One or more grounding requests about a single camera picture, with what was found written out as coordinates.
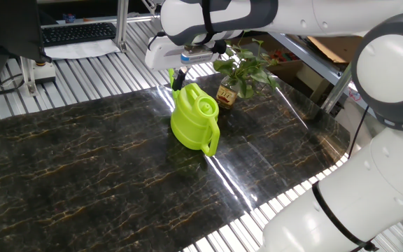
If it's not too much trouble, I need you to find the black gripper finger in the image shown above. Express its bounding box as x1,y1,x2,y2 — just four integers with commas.
171,67,184,92
177,66,189,92

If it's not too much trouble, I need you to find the green leafy plant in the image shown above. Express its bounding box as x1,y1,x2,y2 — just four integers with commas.
213,29,281,99

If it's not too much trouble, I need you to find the silver blue-tipped camera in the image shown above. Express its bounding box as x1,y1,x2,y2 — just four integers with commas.
180,45,215,65

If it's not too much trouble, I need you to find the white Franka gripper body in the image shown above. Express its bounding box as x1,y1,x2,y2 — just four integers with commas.
144,34,220,71

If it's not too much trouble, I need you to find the aluminium bracket post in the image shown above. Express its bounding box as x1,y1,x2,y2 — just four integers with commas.
19,55,57,97

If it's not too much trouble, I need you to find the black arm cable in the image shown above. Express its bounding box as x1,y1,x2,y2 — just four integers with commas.
147,0,381,252

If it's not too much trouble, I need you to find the black monitor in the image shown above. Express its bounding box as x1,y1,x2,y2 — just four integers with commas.
0,0,52,88

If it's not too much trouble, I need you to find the aluminium horizontal rail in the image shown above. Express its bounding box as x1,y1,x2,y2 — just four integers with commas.
40,13,162,29

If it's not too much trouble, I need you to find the black keyboard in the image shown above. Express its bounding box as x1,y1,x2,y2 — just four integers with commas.
40,22,118,48

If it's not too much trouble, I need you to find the aluminium upright post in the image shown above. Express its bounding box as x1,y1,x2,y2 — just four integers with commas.
115,0,130,53

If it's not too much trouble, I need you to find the dark marble pattern mat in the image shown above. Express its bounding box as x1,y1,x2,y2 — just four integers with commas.
0,71,351,252

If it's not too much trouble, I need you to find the white paper sheet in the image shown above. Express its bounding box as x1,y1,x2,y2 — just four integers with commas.
43,38,121,60

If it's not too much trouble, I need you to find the lime green watering can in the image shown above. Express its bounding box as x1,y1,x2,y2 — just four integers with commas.
168,68,221,158

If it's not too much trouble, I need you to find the glass bottle with label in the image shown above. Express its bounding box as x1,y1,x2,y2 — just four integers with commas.
215,75,241,111

